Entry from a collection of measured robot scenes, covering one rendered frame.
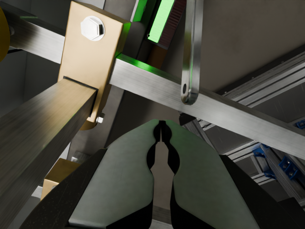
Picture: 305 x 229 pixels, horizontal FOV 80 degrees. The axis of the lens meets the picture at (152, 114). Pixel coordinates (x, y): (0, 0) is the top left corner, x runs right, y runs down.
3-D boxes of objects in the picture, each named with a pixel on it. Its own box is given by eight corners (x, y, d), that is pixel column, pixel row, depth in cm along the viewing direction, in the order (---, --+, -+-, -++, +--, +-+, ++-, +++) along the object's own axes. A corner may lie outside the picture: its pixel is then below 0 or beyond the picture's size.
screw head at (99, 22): (107, 21, 17) (104, 22, 16) (101, 44, 18) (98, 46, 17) (85, 11, 16) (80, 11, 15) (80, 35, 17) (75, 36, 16)
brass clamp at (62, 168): (90, 166, 33) (79, 189, 29) (76, 210, 39) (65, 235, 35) (56, 155, 32) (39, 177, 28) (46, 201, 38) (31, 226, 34)
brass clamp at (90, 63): (136, 24, 21) (130, 26, 17) (105, 118, 27) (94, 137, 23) (84, 1, 20) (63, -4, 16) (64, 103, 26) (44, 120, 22)
